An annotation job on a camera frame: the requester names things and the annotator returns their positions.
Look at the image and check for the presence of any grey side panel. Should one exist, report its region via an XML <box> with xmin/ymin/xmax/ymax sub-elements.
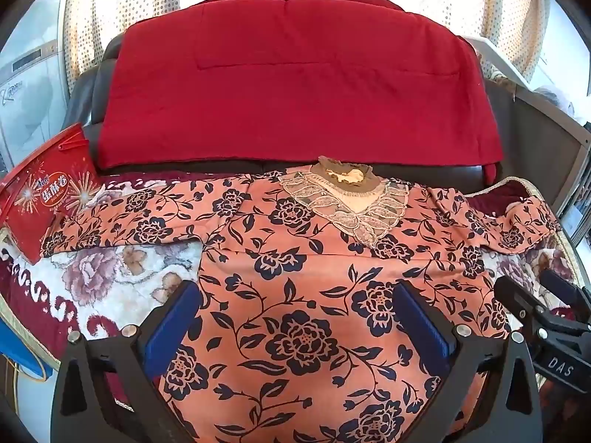
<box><xmin>480</xmin><ymin>37</ymin><xmax>591</xmax><ymax>245</ymax></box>

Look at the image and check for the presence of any white appliance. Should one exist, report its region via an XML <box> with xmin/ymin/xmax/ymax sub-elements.
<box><xmin>0</xmin><ymin>0</ymin><xmax>77</xmax><ymax>171</ymax></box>

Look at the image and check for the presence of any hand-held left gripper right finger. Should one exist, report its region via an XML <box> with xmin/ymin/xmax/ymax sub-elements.
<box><xmin>394</xmin><ymin>279</ymin><xmax>542</xmax><ymax>443</ymax></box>

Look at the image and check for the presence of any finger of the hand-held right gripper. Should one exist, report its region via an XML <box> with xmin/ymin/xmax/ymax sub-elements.
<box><xmin>539</xmin><ymin>269</ymin><xmax>591</xmax><ymax>320</ymax></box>
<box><xmin>493</xmin><ymin>276</ymin><xmax>557</xmax><ymax>333</ymax></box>

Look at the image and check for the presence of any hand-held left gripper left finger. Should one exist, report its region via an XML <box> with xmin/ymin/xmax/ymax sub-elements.
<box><xmin>50</xmin><ymin>279</ymin><xmax>202</xmax><ymax>443</ymax></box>

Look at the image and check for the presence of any red blanket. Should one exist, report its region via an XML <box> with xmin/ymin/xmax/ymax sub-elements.
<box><xmin>96</xmin><ymin>0</ymin><xmax>505</xmax><ymax>170</ymax></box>

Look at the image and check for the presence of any blue bag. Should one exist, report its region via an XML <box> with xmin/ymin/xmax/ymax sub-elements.
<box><xmin>0</xmin><ymin>318</ymin><xmax>54</xmax><ymax>384</ymax></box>

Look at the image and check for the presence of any maroon white floral sofa blanket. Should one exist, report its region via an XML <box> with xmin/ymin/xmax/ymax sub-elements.
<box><xmin>0</xmin><ymin>171</ymin><xmax>585</xmax><ymax>407</ymax></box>

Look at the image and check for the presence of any orange floral blouse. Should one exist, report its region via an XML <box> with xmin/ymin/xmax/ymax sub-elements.
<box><xmin>41</xmin><ymin>156</ymin><xmax>561</xmax><ymax>443</ymax></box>

